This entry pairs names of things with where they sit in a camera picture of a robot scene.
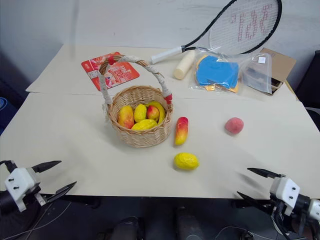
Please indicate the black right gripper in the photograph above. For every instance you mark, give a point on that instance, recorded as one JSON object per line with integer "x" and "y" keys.
{"x": 278, "y": 208}

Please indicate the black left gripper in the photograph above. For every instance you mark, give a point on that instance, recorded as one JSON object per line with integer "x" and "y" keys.
{"x": 37, "y": 186}

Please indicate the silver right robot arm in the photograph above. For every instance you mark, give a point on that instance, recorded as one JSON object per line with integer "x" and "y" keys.
{"x": 308, "y": 207}

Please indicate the fruits inside basket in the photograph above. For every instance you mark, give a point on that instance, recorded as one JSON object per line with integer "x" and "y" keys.
{"x": 162, "y": 112}

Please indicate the pink peach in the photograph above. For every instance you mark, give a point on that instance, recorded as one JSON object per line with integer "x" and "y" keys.
{"x": 234, "y": 126}

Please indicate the blue object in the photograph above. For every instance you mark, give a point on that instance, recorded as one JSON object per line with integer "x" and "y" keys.
{"x": 3, "y": 112}

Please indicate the long red yellow mango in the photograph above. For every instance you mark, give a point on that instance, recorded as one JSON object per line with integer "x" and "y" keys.
{"x": 181, "y": 131}

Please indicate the small yellow lemon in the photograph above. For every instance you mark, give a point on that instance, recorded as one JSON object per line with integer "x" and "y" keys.
{"x": 140, "y": 112}

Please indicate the clear empty zip bag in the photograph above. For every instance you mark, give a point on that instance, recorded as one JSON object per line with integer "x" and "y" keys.
{"x": 258, "y": 75}

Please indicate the red yellow peach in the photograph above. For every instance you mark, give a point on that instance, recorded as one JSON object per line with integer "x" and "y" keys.
{"x": 152, "y": 112}

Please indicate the clear bag with blue sheets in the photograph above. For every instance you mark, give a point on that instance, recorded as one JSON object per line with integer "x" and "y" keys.
{"x": 216, "y": 71}

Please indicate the brown cardboard box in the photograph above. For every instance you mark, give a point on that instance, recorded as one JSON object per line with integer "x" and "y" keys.
{"x": 281, "y": 65}

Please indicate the red printed snack packet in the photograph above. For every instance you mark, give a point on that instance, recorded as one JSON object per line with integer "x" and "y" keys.
{"x": 117, "y": 73}

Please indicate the cream cylinder roll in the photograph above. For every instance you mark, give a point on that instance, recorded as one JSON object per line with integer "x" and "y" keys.
{"x": 183, "y": 66}

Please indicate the black tennis racket white grip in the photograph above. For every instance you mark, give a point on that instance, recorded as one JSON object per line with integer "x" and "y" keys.
{"x": 165, "y": 54}

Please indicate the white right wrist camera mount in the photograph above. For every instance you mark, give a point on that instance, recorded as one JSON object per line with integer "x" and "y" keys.
{"x": 286, "y": 190}

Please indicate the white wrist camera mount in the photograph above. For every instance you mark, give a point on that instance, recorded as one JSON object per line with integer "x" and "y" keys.
{"x": 18, "y": 182}
{"x": 286, "y": 190}

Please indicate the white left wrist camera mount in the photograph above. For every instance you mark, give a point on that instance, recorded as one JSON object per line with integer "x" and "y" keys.
{"x": 18, "y": 182}

